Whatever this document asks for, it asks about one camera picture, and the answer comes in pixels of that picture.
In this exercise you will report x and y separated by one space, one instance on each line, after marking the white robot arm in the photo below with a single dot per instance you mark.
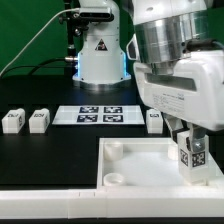
167 31

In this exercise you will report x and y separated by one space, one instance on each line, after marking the white L-shaped fence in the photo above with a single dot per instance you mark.
113 202

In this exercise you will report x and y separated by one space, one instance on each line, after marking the black camera stand pole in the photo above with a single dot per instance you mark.
75 27

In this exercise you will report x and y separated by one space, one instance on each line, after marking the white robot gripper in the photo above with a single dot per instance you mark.
193 93

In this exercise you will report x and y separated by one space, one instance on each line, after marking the white sheet with tags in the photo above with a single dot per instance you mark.
99 115

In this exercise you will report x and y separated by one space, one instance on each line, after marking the white square tabletop part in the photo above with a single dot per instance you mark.
145 163

